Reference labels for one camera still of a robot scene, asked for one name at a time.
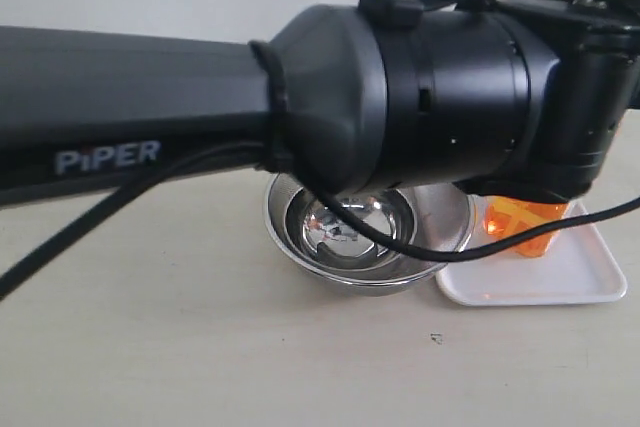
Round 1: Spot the small stainless steel bowl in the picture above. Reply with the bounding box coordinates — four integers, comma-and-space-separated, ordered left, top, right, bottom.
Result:
285, 189, 417, 271

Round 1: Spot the white rectangular plastic tray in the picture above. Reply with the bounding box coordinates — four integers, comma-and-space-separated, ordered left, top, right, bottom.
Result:
435, 224, 628, 307

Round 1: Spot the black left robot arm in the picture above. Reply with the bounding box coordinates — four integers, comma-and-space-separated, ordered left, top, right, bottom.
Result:
1, 0, 639, 205

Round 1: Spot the orange pump soap bottle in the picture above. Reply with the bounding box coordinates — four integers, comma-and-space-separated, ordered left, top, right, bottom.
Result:
483, 196, 573, 258

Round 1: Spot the steel mesh strainer basket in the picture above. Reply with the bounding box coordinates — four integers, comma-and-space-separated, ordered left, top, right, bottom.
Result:
263, 174, 476, 297

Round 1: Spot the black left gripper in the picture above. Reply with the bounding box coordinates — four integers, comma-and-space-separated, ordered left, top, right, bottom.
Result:
459, 0, 639, 204

